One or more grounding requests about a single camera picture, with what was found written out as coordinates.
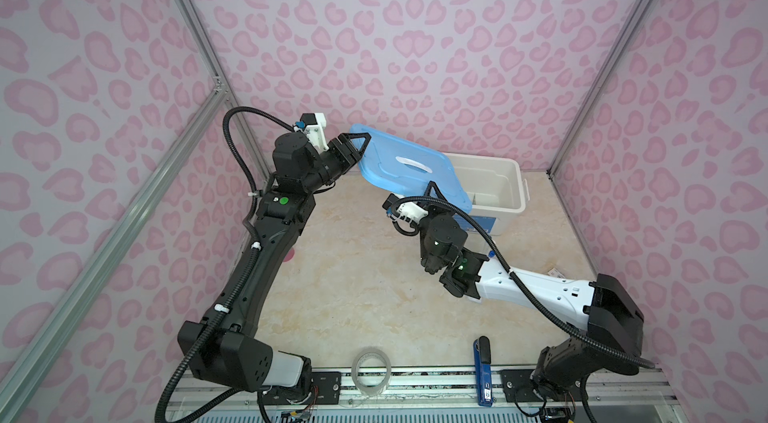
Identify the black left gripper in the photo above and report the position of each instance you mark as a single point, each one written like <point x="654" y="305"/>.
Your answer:
<point x="353" y="154"/>

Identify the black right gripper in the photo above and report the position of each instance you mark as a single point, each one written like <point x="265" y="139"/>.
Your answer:
<point x="437" y="192"/>

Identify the blue plastic box lid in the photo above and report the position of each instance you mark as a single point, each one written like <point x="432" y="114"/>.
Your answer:
<point x="405" y="168"/>

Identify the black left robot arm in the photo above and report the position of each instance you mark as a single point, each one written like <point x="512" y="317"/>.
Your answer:
<point x="222" y="348"/>

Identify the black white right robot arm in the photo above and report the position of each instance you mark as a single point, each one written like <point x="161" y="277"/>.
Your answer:
<point x="603" y="324"/>

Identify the white plastic storage box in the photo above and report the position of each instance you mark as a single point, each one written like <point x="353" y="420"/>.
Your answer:
<point x="497" y="189"/>

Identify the blue black stapler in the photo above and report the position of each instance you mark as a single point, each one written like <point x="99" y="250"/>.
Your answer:
<point x="483" y="374"/>

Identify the clear tape roll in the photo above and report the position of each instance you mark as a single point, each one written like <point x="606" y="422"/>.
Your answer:
<point x="371" y="371"/>

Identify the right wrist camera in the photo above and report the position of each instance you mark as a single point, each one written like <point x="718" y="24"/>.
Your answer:
<point x="409" y="213"/>

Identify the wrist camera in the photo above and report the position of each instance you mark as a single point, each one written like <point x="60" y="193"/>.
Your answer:
<point x="313" y="126"/>
<point x="409" y="213"/>

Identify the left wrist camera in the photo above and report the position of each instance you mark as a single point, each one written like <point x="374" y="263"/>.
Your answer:
<point x="313" y="126"/>

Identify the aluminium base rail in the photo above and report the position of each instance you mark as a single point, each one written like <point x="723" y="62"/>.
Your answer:
<point x="448" y="394"/>

